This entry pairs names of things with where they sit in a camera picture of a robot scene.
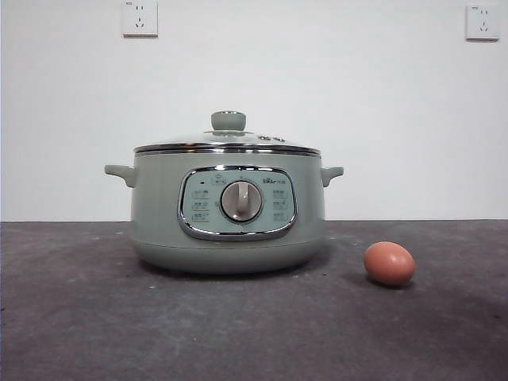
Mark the glass lid with green knob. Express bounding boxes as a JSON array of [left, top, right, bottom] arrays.
[[133, 110, 321, 156]]

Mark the brown egg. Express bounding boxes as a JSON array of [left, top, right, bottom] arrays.
[[363, 241, 417, 287]]

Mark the white wall socket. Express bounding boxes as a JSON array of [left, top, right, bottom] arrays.
[[121, 0, 159, 39], [465, 3, 501, 42]]

